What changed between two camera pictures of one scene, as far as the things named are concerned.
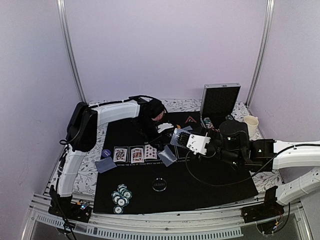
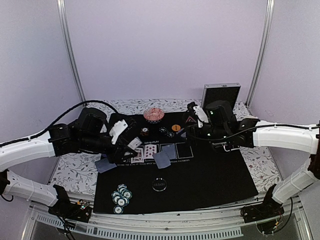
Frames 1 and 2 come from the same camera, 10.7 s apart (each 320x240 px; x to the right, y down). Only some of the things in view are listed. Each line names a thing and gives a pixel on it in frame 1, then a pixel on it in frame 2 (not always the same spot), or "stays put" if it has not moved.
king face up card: [137, 155] stays put
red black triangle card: [190, 120] stays put
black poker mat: [135, 174] stays put
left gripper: [154, 140] -> [117, 156]
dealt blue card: [105, 165] stays put
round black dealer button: [159, 184] stays put
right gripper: [211, 131] -> [192, 134]
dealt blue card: [167, 156] -> [161, 159]
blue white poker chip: [118, 210] stays put
